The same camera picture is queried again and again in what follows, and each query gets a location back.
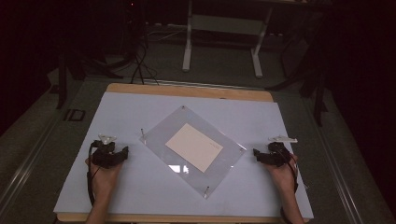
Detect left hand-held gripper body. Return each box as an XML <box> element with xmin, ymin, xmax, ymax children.
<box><xmin>90</xmin><ymin>133</ymin><xmax>121</xmax><ymax>169</ymax></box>

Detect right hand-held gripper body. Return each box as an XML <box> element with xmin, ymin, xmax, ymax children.
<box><xmin>264</xmin><ymin>134</ymin><xmax>298</xmax><ymax>167</ymax></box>

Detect clear acrylic photo frame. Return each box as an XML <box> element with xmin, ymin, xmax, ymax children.
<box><xmin>138</xmin><ymin>105</ymin><xmax>248</xmax><ymax>200</ymax></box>

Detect beige card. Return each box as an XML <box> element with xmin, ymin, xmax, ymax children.
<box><xmin>164</xmin><ymin>122</ymin><xmax>224</xmax><ymax>174</ymax></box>

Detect person's right hand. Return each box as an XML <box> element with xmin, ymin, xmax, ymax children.
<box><xmin>263</xmin><ymin>155</ymin><xmax>298</xmax><ymax>195</ymax></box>

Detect person's left hand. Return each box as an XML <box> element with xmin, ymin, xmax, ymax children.
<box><xmin>85</xmin><ymin>160</ymin><xmax>124</xmax><ymax>200</ymax></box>

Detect white board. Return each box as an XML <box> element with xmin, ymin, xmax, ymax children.
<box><xmin>53</xmin><ymin>91</ymin><xmax>315</xmax><ymax>219</ymax></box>

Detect dark floor plate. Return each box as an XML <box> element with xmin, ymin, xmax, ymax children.
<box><xmin>63</xmin><ymin>108</ymin><xmax>86</xmax><ymax>122</ymax></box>

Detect dark metal stand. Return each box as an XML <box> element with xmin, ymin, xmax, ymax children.
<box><xmin>55</xmin><ymin>46</ymin><xmax>123</xmax><ymax>110</ymax></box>
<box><xmin>267</xmin><ymin>12</ymin><xmax>330</xmax><ymax>127</ymax></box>

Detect wooden table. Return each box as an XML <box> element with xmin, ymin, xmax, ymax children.
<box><xmin>56</xmin><ymin>82</ymin><xmax>311</xmax><ymax>224</ymax></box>

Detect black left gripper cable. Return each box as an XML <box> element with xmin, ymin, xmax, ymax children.
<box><xmin>86</xmin><ymin>141</ymin><xmax>102</xmax><ymax>207</ymax></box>

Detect metal floor rail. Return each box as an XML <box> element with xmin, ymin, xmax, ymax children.
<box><xmin>302</xmin><ymin>96</ymin><xmax>366</xmax><ymax>224</ymax></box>
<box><xmin>0</xmin><ymin>118</ymin><xmax>64</xmax><ymax>213</ymax></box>

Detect black floor cables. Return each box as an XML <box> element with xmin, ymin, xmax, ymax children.
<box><xmin>130</xmin><ymin>40</ymin><xmax>161</xmax><ymax>86</ymax></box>

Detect white metal desk frame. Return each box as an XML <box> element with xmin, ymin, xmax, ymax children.
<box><xmin>181</xmin><ymin>0</ymin><xmax>275</xmax><ymax>78</ymax></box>

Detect white floor cable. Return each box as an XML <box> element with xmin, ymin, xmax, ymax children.
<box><xmin>146</xmin><ymin>22</ymin><xmax>189</xmax><ymax>43</ymax></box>

